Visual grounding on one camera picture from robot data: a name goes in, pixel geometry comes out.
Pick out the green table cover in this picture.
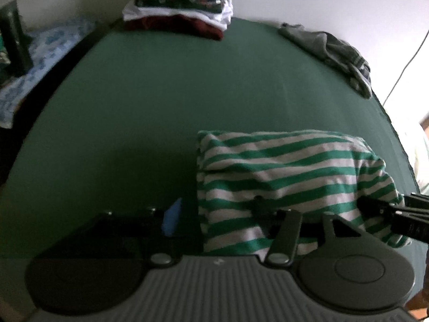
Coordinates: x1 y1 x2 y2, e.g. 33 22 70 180
0 17 423 309

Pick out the folded dark red garment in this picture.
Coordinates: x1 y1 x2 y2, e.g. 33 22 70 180
124 15 224 41

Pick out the folded white garment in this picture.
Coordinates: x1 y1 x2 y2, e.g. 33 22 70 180
122 0 234 31

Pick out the blue patterned pillow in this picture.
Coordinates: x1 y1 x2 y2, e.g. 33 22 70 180
0 18 96 129

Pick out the plain grey garment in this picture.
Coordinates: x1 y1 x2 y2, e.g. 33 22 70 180
279 23 361 74

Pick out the green white striped shirt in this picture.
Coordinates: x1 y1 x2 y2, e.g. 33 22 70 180
196 129 411 256

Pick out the black cylinder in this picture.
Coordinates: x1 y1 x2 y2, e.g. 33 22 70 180
0 0 34 75

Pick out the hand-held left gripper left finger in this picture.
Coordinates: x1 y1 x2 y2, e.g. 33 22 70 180
90 197 183 269

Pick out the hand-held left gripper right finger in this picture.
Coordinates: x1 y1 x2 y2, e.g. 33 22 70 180
251 195 366 267

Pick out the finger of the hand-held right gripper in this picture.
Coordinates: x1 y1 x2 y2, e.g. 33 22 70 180
357 193 429 242

